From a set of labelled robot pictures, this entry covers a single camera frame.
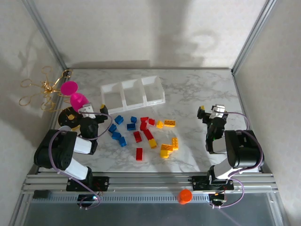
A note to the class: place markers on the blue lego brick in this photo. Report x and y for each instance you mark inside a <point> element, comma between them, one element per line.
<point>112,128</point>
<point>130,126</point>
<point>122,141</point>
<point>119,119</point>
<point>133,119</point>
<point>116,135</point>

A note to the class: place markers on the yellow lego brick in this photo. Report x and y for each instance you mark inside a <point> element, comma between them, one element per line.
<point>175,143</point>
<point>170,123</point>
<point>152,142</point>
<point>160,124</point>
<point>165,150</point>

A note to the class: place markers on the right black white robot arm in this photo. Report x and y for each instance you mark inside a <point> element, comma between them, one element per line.
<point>242,150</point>

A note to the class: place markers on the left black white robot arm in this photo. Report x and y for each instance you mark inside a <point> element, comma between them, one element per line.
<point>54,150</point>

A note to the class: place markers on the pink round disc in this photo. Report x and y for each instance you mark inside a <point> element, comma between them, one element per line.
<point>69,87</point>
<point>79,101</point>

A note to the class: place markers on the cream cylindrical cup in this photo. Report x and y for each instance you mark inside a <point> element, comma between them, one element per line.
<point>64,129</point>

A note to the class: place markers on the small black controller board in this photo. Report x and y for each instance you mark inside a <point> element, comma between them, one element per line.
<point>217,199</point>
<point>87,199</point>

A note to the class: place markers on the orange cylinder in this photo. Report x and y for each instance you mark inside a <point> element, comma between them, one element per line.
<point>185,196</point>

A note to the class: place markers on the small black box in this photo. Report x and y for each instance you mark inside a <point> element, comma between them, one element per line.
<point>41,193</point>

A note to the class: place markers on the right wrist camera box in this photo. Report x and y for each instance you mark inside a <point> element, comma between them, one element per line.
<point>218,110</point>

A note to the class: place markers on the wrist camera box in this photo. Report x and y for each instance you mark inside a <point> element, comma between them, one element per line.
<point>85,111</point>
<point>218,110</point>

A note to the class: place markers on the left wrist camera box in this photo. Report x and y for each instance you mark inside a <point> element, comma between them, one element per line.
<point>85,111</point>

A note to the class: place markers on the aluminium table side rail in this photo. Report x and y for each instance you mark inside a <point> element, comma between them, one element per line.
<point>53,118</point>
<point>241,94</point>

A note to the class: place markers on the aluminium table back rail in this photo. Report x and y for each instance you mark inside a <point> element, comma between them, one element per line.
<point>150,68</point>

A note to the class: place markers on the aluminium front frame rails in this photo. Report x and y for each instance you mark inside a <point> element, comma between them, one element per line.
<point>150,182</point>

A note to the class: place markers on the aluminium frame post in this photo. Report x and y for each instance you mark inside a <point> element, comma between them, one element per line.
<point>46,35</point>
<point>253,35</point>

